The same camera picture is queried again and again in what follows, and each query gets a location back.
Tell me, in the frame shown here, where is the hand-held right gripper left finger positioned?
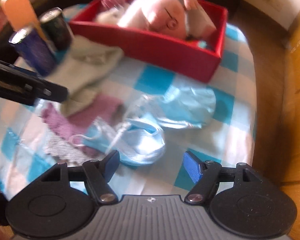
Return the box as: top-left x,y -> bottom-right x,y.
39,150 -> 120,205

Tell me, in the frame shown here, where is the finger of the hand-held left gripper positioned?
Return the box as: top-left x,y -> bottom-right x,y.
0,57 -> 42,80
0,67 -> 69,106

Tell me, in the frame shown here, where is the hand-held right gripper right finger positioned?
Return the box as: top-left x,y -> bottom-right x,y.
183,151 -> 262,204

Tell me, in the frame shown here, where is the blue face mask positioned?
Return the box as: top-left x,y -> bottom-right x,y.
160,85 -> 217,130
84,119 -> 166,166

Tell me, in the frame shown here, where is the white towel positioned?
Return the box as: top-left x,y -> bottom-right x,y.
56,36 -> 124,118

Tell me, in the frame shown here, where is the red box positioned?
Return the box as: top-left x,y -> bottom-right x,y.
69,0 -> 228,83

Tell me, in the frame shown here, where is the blue drink can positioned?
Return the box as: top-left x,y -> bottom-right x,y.
9,26 -> 57,77

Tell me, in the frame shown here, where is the mauve knitted cloth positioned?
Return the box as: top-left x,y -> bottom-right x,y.
41,94 -> 124,142

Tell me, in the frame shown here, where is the green drink can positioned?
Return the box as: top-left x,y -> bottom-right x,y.
39,7 -> 74,52

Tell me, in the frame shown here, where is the orange board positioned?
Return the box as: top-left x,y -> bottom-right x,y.
0,0 -> 48,46

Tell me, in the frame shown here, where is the white plush toy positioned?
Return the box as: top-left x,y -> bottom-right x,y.
94,8 -> 123,25

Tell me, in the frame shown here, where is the blue checked tablecloth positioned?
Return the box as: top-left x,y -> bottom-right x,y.
0,2 -> 258,198

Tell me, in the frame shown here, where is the pink plush toy teal hat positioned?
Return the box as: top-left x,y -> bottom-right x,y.
117,0 -> 198,40

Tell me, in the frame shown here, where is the white wall socket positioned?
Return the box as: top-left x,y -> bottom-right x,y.
262,0 -> 282,10

